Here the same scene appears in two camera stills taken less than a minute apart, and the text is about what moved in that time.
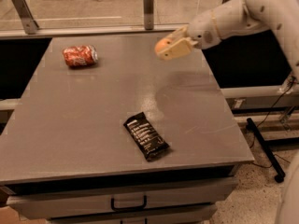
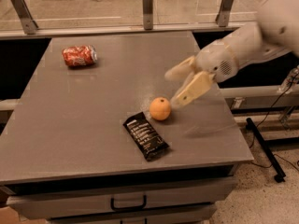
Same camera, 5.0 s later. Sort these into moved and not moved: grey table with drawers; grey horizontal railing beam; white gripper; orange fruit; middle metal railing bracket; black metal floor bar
Moved: orange fruit; white gripper
Not moved: black metal floor bar; middle metal railing bracket; grey table with drawers; grey horizontal railing beam
